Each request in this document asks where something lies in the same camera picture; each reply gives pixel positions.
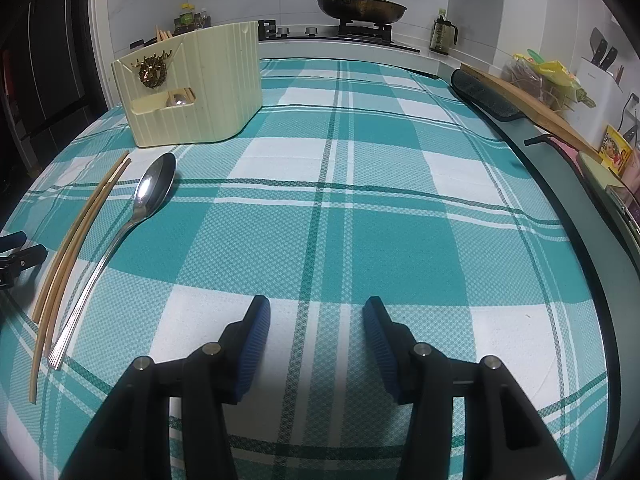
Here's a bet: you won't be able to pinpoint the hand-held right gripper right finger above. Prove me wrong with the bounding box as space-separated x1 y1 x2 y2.
362 295 577 480

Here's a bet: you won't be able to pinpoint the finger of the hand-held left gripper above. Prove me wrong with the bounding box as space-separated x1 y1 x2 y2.
0 243 49 289
0 231 27 254

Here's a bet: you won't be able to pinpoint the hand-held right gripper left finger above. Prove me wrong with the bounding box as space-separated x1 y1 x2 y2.
59 294 272 480

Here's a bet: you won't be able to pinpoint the large metal spoon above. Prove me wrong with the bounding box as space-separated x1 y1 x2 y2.
46 152 178 372

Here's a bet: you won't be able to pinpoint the cream utensil holder box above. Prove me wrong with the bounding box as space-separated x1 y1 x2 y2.
110 20 264 149

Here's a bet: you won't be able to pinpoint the teal checkered tablecloth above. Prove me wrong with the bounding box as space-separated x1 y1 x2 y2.
0 57 616 480

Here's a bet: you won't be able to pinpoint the dark refrigerator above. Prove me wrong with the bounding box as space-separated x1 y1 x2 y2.
0 0 107 177

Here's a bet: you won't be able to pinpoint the pink mat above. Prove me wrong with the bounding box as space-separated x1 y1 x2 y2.
554 137 587 157

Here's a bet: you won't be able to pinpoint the green mat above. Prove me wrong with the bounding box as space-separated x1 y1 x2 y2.
575 152 640 243

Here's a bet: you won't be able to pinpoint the wooden cutting board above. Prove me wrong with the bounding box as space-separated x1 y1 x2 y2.
459 62 604 164

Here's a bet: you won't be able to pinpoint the yellow printed cup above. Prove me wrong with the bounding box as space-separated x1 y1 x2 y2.
599 124 634 172

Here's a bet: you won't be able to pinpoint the pink cup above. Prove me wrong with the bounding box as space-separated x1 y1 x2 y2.
622 149 640 187

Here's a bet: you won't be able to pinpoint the black gas stove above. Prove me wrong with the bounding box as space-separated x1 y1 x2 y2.
257 18 422 54

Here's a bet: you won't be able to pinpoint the dark water jug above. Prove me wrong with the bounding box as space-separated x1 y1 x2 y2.
430 8 460 56

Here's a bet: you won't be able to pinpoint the white knife block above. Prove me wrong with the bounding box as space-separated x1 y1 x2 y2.
574 55 637 127

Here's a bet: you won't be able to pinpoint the black kitchen knives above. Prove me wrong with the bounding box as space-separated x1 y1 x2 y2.
588 27 627 84

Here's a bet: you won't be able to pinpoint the wire fruit basket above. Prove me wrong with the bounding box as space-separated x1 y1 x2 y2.
502 49 597 112

